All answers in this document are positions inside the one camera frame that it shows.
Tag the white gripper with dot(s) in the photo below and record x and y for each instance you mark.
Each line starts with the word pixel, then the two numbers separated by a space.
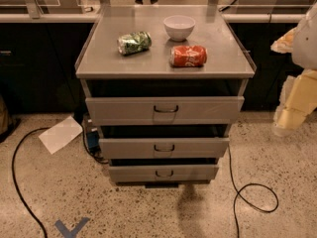
pixel 306 47

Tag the grey drawer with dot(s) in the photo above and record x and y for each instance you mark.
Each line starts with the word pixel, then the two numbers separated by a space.
pixel 163 148
pixel 162 173
pixel 164 110

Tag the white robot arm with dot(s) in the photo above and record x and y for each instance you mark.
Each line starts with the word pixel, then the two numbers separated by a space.
pixel 304 51

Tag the grey metal drawer cabinet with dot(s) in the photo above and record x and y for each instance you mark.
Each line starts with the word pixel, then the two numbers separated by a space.
pixel 104 72

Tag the grey bottom drawer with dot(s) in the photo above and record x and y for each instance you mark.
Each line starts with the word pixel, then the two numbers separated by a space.
pixel 162 173

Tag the grey top drawer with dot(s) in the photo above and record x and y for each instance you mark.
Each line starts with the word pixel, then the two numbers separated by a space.
pixel 164 110

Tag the dark counter right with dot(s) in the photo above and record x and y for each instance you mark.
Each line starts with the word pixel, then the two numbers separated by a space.
pixel 263 90

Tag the dark counter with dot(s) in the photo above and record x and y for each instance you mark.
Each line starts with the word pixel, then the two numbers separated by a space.
pixel 37 66
pixel 263 90

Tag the crushed red soda can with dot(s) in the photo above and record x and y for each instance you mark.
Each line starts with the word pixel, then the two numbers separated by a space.
pixel 188 56

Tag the white ceramic bowl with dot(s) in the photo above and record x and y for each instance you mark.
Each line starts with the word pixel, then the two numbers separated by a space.
pixel 179 27

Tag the crushed green soda can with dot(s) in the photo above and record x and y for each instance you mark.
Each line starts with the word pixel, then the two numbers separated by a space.
pixel 133 43

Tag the blue power box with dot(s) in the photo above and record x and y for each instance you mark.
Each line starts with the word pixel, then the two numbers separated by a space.
pixel 92 139

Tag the white paper sheet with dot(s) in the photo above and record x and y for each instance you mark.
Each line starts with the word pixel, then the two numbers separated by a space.
pixel 59 135

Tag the dark counter left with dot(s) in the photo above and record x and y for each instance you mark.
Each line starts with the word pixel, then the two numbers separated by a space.
pixel 37 66

